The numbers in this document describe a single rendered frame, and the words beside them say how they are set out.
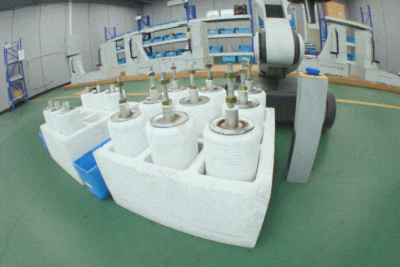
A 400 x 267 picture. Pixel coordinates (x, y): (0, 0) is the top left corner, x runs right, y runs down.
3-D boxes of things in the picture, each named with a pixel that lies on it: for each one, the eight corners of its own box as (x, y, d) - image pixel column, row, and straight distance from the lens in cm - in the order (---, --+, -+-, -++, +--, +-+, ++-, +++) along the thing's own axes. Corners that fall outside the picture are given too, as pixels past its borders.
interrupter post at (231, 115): (237, 130, 28) (237, 110, 27) (222, 129, 29) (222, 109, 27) (240, 124, 30) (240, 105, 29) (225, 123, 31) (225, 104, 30)
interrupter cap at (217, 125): (252, 139, 26) (252, 135, 25) (202, 135, 27) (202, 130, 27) (255, 119, 32) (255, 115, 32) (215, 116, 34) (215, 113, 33)
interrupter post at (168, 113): (161, 120, 35) (158, 104, 33) (172, 117, 35) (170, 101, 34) (166, 124, 32) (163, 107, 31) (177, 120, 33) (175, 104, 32)
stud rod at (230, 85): (235, 110, 29) (234, 63, 27) (232, 112, 28) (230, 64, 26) (230, 109, 29) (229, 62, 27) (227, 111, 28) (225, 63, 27)
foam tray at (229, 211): (176, 142, 78) (170, 102, 71) (269, 153, 68) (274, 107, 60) (115, 203, 56) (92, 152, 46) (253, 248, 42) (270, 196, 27)
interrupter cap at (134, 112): (127, 110, 46) (126, 107, 46) (148, 112, 41) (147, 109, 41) (104, 121, 42) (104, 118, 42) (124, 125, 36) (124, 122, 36)
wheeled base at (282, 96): (239, 91, 145) (237, 50, 141) (302, 94, 148) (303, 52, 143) (221, 123, 86) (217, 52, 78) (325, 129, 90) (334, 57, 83)
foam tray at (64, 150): (102, 128, 115) (95, 100, 110) (147, 138, 86) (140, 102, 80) (52, 157, 102) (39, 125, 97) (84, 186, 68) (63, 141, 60)
